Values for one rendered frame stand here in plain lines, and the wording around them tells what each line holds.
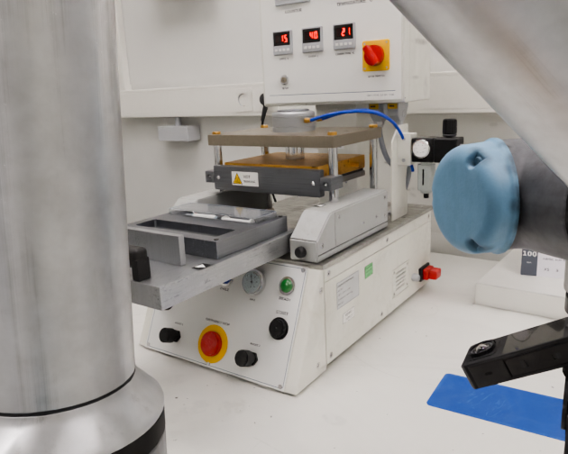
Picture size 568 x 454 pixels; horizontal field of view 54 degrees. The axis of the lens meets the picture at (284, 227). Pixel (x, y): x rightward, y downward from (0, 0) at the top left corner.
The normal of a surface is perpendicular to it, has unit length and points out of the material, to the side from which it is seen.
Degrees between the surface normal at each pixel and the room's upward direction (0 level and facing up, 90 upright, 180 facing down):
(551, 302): 90
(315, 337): 90
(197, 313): 65
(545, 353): 92
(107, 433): 46
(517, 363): 92
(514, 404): 0
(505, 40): 131
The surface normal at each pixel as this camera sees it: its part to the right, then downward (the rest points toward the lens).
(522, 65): -0.38, 0.80
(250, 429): -0.05, -0.97
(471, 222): -0.94, 0.12
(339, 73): -0.57, 0.22
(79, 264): 0.70, 0.12
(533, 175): -0.86, -0.35
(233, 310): -0.54, -0.21
